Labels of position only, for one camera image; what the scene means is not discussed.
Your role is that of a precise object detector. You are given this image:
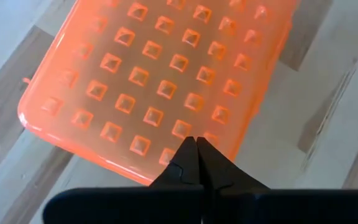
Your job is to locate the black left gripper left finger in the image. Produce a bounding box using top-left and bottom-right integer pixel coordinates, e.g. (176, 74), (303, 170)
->
(149, 136), (200, 189)

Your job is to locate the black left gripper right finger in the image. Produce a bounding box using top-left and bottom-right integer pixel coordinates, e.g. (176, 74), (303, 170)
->
(196, 136), (270, 191)

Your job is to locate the orange-lidded clear pencil box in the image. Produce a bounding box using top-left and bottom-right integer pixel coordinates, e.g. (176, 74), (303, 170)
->
(17, 0), (301, 187)

